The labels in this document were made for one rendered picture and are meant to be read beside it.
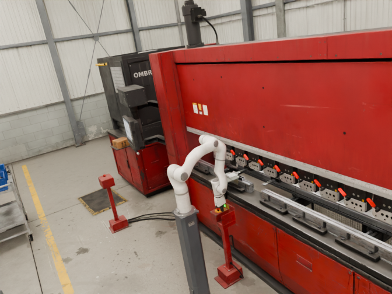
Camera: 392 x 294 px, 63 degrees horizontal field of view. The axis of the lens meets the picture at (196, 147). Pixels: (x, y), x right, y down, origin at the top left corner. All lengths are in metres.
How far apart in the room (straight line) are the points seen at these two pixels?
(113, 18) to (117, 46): 0.76
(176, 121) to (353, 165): 2.22
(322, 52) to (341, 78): 0.20
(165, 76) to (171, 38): 6.95
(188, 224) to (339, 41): 1.79
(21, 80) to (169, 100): 6.13
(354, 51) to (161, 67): 2.23
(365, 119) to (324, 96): 0.30
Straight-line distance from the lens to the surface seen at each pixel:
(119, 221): 4.78
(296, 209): 2.84
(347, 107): 2.18
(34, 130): 9.56
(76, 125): 9.49
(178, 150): 3.94
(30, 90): 9.45
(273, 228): 2.97
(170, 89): 3.78
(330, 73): 2.21
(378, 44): 2.01
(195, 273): 3.12
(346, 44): 2.10
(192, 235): 2.90
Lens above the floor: 2.42
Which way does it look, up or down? 19 degrees down
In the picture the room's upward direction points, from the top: 9 degrees counter-clockwise
